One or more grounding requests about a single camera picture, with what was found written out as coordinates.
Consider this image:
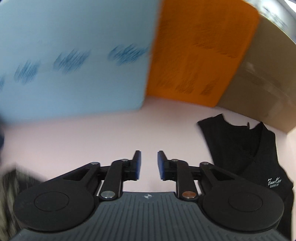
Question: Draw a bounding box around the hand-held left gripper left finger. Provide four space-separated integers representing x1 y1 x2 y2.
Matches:
62 150 142 201

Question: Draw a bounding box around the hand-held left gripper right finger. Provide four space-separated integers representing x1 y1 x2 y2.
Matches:
157 150 234 201

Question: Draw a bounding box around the black knit vest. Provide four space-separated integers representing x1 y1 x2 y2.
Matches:
197 113 295 240

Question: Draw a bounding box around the orange printed box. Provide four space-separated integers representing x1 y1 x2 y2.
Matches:
145 0 260 107

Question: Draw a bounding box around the light blue cardboard box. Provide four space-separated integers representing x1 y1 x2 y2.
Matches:
0 0 163 121

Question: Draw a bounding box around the patterned lace cloth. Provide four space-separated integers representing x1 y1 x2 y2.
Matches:
0 163 45 241

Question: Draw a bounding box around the brown cardboard box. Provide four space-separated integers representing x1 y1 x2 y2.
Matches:
217 0 296 134

